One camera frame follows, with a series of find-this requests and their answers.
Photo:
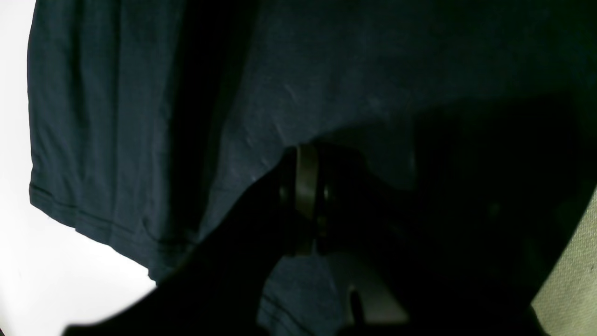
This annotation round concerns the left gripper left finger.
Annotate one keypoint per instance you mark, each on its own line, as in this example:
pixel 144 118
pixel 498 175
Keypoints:
pixel 217 290

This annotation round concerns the black T-shirt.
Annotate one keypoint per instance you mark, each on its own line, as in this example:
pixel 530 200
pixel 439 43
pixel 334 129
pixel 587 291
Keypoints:
pixel 149 119

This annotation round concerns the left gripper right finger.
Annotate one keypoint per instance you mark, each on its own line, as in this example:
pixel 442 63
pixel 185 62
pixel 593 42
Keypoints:
pixel 389 265

